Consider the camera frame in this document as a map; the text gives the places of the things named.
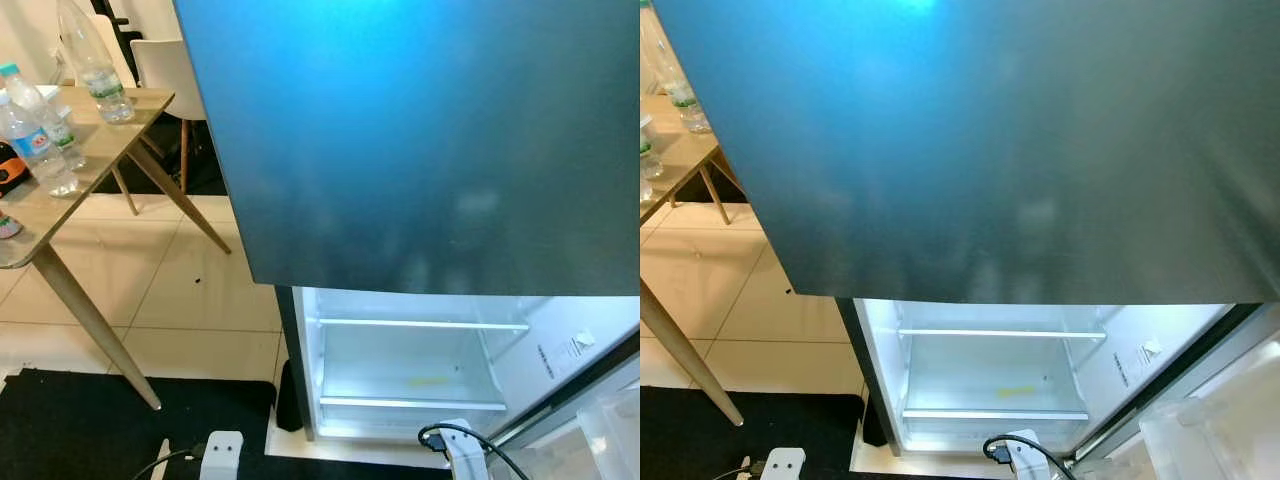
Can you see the grey fridge main door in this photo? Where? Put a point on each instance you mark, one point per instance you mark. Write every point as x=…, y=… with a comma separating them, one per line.
x=585, y=378
x=1180, y=380

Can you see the clear fridge door bin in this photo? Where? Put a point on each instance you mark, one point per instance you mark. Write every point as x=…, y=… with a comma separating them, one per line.
x=600, y=440
x=1220, y=440

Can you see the glass fridge shelf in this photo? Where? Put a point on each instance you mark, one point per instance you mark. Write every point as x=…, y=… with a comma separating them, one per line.
x=420, y=324
x=995, y=414
x=410, y=403
x=1000, y=333

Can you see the grey fridge freezer door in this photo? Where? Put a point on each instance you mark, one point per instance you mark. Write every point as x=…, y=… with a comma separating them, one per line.
x=400, y=130
x=960, y=140

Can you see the white cap water bottle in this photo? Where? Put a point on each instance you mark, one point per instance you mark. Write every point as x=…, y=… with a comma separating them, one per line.
x=648, y=160
x=45, y=165

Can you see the wooden table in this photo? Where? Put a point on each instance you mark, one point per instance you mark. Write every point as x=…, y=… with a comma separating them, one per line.
x=110, y=140
x=685, y=155

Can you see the large clear water bottle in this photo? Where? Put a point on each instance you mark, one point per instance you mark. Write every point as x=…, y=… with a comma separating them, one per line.
x=100, y=80
x=680, y=90

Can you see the black floor carpet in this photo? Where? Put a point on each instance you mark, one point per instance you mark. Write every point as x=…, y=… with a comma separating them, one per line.
x=700, y=450
x=80, y=430

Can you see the white chair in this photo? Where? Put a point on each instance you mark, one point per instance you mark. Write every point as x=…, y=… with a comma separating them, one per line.
x=165, y=70

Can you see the teal cap water bottle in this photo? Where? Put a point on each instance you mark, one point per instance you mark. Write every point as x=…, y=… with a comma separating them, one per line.
x=25, y=100

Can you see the orange black tape measure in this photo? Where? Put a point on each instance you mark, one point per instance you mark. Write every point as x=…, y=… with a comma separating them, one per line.
x=10, y=175

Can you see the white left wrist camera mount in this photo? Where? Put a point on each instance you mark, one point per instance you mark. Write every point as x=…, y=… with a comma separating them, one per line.
x=222, y=455
x=783, y=465

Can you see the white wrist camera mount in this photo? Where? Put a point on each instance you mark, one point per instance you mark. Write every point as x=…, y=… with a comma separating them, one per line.
x=222, y=455
x=468, y=455
x=1030, y=460
x=783, y=465

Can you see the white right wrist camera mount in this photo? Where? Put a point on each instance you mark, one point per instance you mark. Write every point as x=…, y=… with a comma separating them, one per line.
x=1030, y=460
x=468, y=455

